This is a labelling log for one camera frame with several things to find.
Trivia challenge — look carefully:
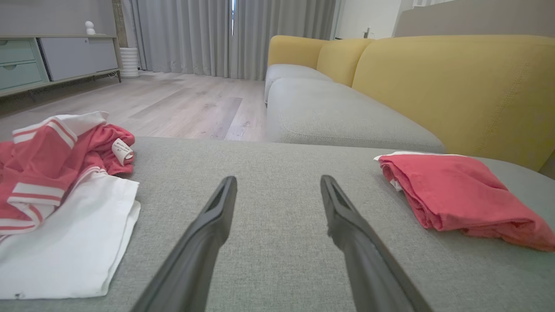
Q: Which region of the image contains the grey low partition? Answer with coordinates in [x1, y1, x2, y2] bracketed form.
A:
[392, 0, 555, 38]

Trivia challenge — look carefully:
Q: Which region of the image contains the white ribbed plant pot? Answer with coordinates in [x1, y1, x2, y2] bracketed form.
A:
[119, 47, 140, 78]

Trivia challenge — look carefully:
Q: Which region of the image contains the yellow sofa backrest cushion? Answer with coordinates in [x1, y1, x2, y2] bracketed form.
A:
[268, 35, 330, 70]
[351, 35, 555, 172]
[316, 38, 375, 87]

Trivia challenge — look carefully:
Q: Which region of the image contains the grey pleated curtain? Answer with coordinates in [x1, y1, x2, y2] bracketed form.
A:
[121, 0, 339, 81]

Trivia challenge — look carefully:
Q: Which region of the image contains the grey sofa ottoman seat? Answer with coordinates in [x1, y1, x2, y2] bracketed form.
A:
[0, 136, 555, 312]

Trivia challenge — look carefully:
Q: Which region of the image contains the grey sofa seat cushion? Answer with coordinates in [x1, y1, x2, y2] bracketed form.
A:
[264, 64, 334, 104]
[265, 78, 446, 153]

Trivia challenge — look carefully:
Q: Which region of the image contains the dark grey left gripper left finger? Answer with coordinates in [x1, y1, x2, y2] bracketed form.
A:
[130, 175, 238, 312]

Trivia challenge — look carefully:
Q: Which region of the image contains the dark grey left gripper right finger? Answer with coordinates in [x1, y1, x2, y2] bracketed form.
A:
[320, 175, 434, 312]

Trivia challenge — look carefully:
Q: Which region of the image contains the red cloth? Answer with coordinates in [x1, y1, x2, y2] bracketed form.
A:
[374, 151, 555, 253]

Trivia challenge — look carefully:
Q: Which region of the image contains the white and green TV cabinet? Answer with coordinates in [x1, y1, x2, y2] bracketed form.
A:
[0, 34, 123, 98]

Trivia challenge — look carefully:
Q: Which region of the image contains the red and white shirt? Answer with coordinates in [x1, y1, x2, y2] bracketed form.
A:
[0, 111, 141, 300]

